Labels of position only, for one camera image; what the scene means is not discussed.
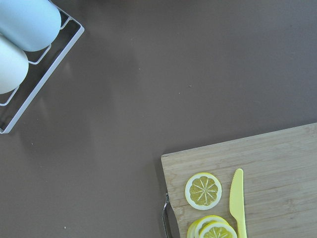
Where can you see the white cup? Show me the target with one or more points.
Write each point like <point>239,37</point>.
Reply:
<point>14,65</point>

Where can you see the upper lemon slice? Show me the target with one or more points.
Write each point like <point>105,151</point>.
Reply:
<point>217,230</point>

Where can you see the lower lemon slice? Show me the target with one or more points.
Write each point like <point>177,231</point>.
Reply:
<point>203,191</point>

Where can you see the bamboo cutting board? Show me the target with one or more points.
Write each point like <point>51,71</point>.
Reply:
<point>280,181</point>

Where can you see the yellow plastic knife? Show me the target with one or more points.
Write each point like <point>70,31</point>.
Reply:
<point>236,202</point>

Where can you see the light blue cup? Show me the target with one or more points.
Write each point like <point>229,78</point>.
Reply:
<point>32,25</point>

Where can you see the white wire cup rack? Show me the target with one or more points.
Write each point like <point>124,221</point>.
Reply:
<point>43,64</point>

